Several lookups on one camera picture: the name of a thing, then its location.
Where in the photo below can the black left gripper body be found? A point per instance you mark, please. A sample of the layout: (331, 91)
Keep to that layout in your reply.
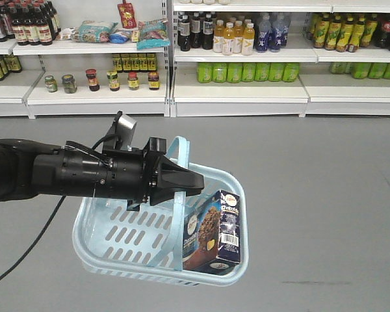
(135, 174)

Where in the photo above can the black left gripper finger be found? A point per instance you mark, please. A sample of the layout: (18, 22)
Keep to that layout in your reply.
(169, 178)

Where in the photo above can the dark blue cookie box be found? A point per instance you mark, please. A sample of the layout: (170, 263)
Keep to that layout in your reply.
(211, 235)

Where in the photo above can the light blue plastic basket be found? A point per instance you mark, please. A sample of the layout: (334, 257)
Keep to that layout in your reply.
(148, 244)

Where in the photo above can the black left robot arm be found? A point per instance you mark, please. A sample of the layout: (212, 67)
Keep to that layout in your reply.
(29, 168)

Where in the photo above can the white supermarket shelving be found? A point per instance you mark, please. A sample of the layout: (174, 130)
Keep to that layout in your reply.
(68, 77)

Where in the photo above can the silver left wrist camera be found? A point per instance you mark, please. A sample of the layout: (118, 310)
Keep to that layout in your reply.
(123, 129)

